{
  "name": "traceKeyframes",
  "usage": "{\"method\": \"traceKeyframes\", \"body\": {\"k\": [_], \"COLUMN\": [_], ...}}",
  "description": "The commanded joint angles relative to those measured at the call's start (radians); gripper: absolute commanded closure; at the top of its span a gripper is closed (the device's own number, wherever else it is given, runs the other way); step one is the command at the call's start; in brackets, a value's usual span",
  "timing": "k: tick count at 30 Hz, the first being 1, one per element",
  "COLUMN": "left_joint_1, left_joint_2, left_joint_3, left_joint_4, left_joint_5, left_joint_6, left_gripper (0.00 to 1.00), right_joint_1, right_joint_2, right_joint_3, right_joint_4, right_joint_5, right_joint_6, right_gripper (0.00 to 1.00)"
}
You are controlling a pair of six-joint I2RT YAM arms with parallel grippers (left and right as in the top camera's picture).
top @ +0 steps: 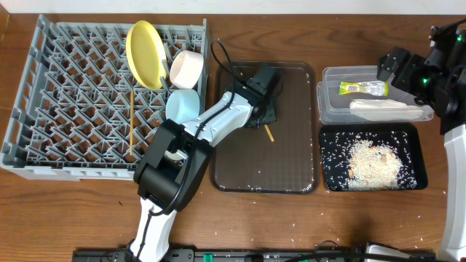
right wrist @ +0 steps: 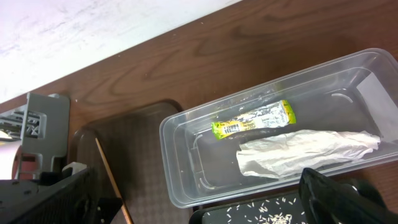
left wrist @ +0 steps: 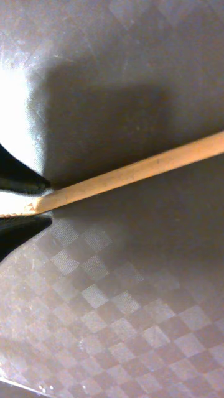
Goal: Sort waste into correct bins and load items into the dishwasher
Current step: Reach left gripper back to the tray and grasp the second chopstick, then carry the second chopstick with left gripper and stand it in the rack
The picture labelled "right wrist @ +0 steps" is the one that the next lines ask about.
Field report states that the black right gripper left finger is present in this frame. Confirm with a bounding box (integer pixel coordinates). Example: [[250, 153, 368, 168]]
[[1, 168, 123, 224]]

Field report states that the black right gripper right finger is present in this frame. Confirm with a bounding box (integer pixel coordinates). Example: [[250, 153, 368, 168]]
[[298, 168, 397, 224]]

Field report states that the white paper napkin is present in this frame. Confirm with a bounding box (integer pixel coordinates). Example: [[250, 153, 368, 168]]
[[236, 129, 381, 179]]

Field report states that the wooden chopstick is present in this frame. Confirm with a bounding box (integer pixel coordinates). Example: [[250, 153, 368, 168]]
[[95, 138, 134, 224]]

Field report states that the pink white bowl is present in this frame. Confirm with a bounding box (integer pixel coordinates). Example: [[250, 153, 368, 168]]
[[1, 131, 21, 180]]

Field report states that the green snack wrapper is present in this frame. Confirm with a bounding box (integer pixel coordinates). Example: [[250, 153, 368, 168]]
[[211, 100, 297, 139]]

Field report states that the spilled rice pile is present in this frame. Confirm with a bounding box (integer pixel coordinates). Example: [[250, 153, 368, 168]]
[[205, 195, 307, 224]]

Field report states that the grey plastic dish rack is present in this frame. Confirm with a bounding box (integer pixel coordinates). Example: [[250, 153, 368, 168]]
[[1, 93, 70, 178]]

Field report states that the dark brown serving tray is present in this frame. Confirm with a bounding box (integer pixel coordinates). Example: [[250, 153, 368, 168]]
[[70, 101, 192, 224]]

